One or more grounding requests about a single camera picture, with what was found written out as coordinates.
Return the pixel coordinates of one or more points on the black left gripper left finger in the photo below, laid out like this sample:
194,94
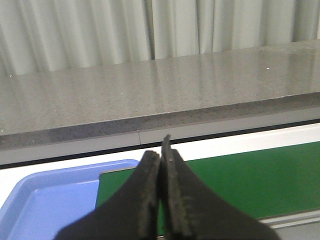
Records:
131,213

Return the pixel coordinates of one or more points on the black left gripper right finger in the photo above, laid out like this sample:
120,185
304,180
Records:
192,211

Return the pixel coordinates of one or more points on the white rear conveyor guard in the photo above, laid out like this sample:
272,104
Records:
189,151

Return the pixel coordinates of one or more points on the green conveyor belt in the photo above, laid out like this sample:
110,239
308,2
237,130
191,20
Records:
265,183

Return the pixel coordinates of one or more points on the blue plastic tray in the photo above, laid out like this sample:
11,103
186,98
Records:
42,203

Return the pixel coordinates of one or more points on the grey speckled countertop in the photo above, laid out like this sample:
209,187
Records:
183,96

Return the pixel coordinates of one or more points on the white pleated curtain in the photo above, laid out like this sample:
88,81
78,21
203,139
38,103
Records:
51,35

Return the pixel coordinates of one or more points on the aluminium conveyor side rail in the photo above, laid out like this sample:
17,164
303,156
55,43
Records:
292,219

